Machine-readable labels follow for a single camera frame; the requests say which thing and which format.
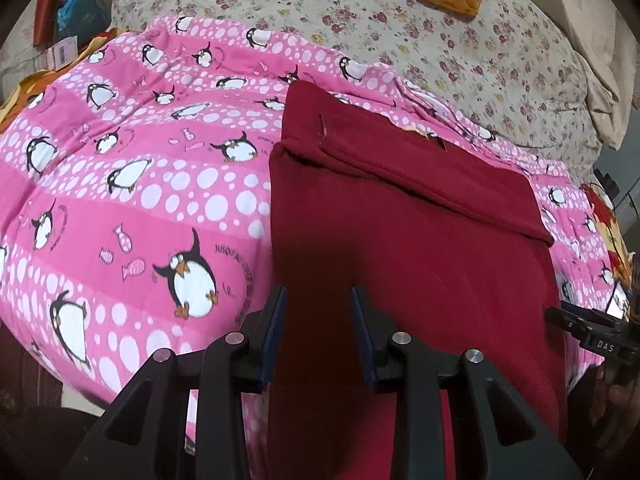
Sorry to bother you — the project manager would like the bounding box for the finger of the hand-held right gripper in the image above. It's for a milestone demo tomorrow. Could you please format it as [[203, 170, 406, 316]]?
[[545, 304, 588, 335]]

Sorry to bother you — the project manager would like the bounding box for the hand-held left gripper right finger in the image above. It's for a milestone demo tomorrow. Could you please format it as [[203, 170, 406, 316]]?
[[350, 286, 583, 480]]

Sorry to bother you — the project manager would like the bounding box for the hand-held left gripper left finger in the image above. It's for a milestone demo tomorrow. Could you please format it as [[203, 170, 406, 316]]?
[[65, 285, 288, 480]]

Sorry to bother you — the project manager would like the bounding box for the dark red fleece garment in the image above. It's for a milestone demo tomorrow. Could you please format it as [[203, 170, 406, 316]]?
[[267, 81, 568, 480]]

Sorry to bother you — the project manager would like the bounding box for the person's right hand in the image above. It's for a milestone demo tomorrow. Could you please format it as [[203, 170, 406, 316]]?
[[597, 362, 640, 423]]

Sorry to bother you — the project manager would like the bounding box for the red yellow printed blanket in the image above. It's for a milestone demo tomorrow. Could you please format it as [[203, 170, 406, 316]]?
[[581, 182, 635, 286]]

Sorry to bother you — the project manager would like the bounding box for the pink penguin print blanket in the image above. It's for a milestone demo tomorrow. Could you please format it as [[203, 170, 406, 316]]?
[[0, 15, 631, 480]]

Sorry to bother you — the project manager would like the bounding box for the beige pillow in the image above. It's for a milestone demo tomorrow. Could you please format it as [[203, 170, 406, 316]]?
[[547, 0, 632, 149]]

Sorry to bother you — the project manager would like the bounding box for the floral print quilt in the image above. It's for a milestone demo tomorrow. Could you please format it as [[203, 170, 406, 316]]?
[[111, 0, 603, 186]]

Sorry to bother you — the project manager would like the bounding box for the yellow orange blanket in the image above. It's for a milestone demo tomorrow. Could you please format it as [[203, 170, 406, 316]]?
[[0, 27, 108, 122]]

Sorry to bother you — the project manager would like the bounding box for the white barcode box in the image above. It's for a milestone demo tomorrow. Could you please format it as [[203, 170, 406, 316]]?
[[45, 35, 81, 69]]

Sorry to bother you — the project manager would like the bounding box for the blue plastic bag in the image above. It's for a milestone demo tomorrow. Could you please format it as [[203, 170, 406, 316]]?
[[56, 0, 111, 38]]

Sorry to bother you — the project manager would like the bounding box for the red board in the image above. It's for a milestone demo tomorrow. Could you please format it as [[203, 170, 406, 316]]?
[[36, 0, 65, 42]]

